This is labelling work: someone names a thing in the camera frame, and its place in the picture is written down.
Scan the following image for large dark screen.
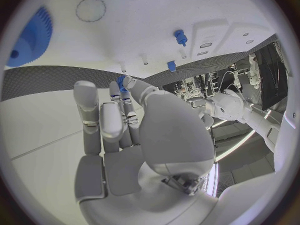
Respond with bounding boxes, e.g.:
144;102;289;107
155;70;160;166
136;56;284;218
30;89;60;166
256;42;290;112

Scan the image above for white task board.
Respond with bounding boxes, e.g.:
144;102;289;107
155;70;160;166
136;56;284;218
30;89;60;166
3;0;278;79

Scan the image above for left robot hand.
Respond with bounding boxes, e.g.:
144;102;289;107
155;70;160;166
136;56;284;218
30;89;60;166
186;97;215;131

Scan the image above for white cable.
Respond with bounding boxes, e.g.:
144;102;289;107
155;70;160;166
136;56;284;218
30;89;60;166
223;83;270;116
220;70;240;93

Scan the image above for blue gear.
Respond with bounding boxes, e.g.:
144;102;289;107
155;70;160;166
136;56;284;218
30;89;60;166
5;6;54;68

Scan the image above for small blue knurled peg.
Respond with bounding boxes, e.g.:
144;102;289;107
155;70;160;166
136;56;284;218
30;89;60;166
116;75;129;93

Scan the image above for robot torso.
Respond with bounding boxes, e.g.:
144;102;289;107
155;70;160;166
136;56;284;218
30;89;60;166
272;104;299;174

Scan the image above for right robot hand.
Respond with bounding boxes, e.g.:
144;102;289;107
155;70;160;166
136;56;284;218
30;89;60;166
73;75;220;225

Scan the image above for blue plug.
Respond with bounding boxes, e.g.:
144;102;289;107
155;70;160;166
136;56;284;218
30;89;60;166
173;29;189;48

